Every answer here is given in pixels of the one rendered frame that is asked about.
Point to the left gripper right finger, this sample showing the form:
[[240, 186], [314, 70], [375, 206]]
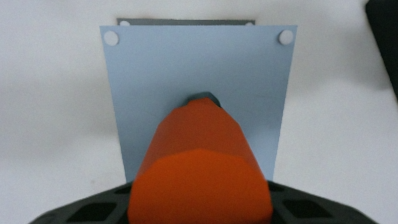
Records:
[[294, 206]]

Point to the orange peg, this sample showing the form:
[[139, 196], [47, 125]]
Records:
[[199, 169]]

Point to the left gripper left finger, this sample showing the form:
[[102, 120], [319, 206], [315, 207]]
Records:
[[112, 204]]

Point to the light blue flat plate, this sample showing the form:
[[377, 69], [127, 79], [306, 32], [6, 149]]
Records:
[[241, 68]]

